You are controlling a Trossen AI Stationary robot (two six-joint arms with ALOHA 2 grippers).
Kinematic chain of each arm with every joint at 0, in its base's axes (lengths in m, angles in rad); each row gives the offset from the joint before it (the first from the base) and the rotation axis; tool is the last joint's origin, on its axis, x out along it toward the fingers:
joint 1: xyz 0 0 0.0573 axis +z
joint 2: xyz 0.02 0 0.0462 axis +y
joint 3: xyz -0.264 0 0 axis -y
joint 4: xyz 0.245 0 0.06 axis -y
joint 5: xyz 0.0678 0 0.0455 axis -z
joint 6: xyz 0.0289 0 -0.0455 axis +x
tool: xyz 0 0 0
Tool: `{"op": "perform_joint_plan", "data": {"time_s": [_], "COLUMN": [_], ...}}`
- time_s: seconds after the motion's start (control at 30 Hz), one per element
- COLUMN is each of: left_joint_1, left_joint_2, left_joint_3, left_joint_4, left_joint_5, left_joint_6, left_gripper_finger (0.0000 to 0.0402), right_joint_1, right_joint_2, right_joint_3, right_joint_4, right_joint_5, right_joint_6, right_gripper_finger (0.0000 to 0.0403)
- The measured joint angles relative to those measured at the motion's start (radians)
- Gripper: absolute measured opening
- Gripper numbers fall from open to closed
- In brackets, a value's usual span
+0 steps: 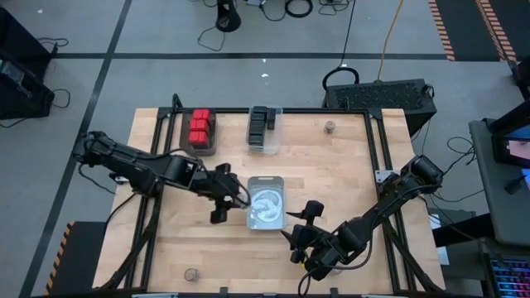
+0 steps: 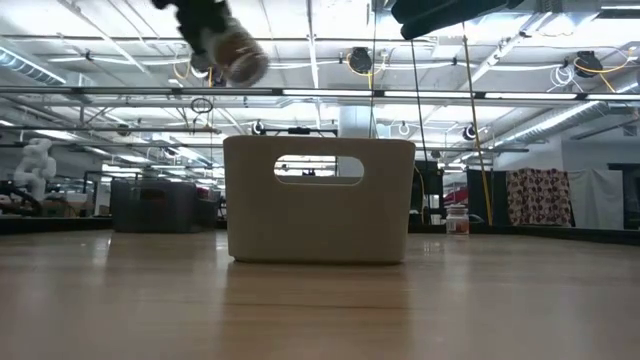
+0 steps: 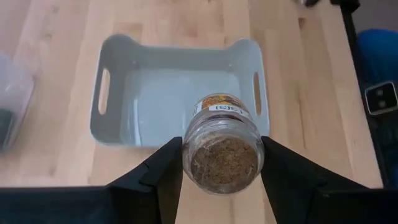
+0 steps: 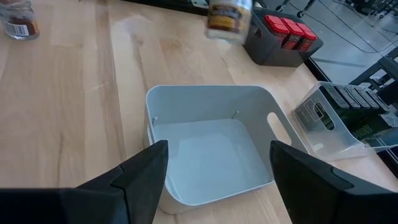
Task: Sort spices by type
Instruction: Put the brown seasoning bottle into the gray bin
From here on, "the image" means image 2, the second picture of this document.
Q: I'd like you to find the red patterned cloth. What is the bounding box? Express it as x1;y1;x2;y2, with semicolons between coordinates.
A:
505;167;575;228

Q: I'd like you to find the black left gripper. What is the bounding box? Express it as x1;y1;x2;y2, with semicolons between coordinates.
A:
152;0;232;57

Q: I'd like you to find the white plastic bin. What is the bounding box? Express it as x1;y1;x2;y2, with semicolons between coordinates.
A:
222;134;417;265

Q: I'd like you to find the dark grey plastic bin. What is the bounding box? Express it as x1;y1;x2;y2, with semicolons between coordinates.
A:
109;178;198;234

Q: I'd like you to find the white hanging cloth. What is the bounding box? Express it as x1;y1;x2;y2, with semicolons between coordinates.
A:
567;168;625;231

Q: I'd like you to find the black looped cable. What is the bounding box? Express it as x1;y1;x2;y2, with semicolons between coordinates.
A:
407;39;431;161

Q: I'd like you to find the black cable reel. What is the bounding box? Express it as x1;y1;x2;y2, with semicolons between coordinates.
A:
574;49;605;79
347;46;374;75

